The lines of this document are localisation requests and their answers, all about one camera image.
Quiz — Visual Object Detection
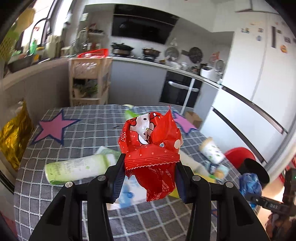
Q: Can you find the white bandage box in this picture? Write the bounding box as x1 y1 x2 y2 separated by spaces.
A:
107 175 147 210

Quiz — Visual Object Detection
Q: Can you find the black wok on stove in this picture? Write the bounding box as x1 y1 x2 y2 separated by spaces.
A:
111 42 134 57

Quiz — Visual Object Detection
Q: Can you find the black built-in oven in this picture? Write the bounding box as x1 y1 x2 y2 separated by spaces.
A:
159 71 202 108

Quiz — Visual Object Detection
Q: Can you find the green colander basket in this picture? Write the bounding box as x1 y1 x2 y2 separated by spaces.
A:
0 30 19 62

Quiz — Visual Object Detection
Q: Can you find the black trash bin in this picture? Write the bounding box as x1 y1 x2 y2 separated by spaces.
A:
238 158 270 189

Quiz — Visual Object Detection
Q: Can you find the blue cracker wrapper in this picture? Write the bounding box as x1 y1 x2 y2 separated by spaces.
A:
239 173 262 199

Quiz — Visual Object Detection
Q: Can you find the black kitchen faucet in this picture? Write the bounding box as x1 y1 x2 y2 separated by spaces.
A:
27 18 52 55

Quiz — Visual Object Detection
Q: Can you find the green plastic bag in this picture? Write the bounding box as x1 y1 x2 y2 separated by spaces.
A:
123 104 138 120

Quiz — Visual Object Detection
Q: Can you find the cardboard box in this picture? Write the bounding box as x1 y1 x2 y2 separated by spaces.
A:
185 111 203 128

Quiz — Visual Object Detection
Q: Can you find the red snack wrapper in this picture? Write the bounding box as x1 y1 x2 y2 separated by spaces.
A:
118 110 183 202

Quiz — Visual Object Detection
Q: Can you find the beige storage cart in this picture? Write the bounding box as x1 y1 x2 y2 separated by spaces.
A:
69 57 113 106

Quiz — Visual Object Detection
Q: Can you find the white refrigerator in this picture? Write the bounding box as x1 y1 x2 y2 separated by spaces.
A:
201 12 295 168

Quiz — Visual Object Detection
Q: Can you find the red plastic basket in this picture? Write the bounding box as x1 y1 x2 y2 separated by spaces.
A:
77 48 108 58

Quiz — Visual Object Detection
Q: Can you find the green label plastic bottle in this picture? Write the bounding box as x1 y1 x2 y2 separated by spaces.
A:
44 153 120 184

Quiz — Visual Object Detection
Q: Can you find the grey checked tablecloth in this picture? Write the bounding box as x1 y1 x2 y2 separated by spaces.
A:
13 104 243 241

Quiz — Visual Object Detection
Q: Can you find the red stool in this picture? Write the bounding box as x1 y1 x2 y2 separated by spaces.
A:
224 147 256 169

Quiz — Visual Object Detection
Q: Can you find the gold foil bag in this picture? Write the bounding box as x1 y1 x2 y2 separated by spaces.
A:
1 101 34 171

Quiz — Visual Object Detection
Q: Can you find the black range hood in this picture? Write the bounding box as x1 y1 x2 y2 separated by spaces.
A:
111 4 179 44

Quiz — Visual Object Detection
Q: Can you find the brown pot on stove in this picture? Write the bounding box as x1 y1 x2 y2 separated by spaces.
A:
142 48 161 62

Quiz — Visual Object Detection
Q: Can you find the printed paper cup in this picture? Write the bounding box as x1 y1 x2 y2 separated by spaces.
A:
199 137 225 165

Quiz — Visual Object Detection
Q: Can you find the white rice cooker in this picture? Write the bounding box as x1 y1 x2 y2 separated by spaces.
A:
200 59 226 83

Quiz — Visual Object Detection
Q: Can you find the yellow sponge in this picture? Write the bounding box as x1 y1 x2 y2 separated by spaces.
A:
169 165 230 198

